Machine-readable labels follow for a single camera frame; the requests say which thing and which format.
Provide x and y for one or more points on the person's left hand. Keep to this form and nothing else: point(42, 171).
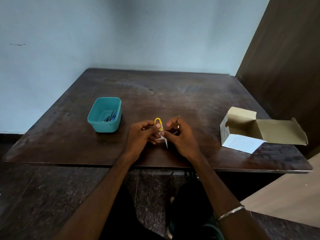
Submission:
point(138, 142)

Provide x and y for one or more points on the person's right hand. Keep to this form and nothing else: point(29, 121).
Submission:
point(185, 142)

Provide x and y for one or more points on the white wipe pad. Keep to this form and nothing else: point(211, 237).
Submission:
point(160, 137)

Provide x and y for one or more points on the blue-handled small tool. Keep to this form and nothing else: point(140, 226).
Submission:
point(113, 116)

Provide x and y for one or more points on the blue tools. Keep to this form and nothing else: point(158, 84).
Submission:
point(112, 115)

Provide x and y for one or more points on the teal plastic container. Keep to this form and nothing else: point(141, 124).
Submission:
point(103, 114)

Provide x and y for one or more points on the white cardboard box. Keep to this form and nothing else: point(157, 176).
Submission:
point(240, 144)

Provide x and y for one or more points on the person's right forearm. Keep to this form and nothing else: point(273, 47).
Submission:
point(225, 197)

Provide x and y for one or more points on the person's left forearm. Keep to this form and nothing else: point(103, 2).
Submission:
point(92, 204)

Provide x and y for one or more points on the person's right foot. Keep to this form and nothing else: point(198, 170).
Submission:
point(172, 199)

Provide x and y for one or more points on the beige board surface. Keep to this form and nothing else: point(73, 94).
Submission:
point(287, 202)

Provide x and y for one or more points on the brown wooden cabinet panel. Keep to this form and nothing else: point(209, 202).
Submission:
point(287, 74)

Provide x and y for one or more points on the black metal table frame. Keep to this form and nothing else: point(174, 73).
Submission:
point(162, 171)

